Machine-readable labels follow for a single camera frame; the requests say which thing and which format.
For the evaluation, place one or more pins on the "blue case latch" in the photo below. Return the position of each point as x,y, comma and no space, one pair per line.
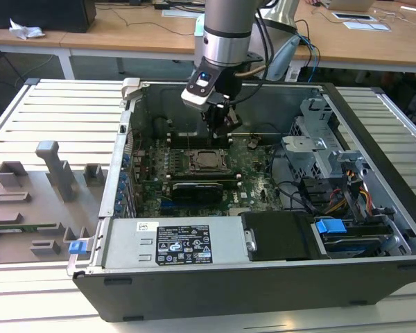
76,248

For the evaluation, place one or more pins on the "metal disk bay cage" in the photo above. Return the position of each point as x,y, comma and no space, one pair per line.
305,152

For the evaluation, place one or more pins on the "white paper sheet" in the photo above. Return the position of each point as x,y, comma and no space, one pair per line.
367,26

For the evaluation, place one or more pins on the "white tablet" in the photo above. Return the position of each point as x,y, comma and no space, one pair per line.
353,16

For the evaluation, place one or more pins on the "wooden desk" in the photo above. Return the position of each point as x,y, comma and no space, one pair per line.
350,45
125,34

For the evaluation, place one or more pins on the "black plastic shroud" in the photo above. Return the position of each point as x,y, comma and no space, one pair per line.
281,239

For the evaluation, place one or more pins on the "crumpled white paper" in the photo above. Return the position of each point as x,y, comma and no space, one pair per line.
24,31

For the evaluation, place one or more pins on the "silver power supply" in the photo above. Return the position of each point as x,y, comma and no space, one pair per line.
125,243

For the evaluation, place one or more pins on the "silver laptop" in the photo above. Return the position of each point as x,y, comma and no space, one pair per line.
350,4

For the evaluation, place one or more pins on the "silver CPU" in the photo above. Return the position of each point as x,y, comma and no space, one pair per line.
208,160

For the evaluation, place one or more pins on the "blue expansion slot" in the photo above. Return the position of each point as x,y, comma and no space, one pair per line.
168,207

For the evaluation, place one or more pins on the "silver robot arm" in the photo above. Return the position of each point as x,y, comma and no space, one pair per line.
225,45

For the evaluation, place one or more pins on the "silver shroud latch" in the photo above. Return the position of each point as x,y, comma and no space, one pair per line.
250,244

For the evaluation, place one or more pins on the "black PC case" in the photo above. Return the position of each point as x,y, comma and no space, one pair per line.
229,291

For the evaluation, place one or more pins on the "green motherboard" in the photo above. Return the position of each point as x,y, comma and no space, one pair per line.
256,187

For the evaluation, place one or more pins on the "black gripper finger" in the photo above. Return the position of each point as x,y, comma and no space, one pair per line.
216,121
233,123

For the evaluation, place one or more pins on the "black computer tower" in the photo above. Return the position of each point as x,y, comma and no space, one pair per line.
48,14

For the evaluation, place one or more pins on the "pale blue teach pendant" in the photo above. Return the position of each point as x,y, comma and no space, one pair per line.
282,59

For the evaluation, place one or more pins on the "hard disk in blue carrier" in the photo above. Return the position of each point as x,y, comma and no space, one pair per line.
331,227

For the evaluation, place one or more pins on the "black RAM slot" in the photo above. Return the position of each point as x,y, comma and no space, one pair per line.
199,137
204,175
204,179
199,142

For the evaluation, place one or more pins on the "black graphics card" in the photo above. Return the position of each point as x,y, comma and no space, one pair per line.
197,192

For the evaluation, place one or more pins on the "grey parts rack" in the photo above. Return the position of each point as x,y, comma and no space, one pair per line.
59,166

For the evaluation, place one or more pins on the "metal locking lever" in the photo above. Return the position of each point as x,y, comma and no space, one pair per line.
187,142

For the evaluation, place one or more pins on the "green RAM stick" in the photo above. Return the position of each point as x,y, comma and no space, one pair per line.
38,227

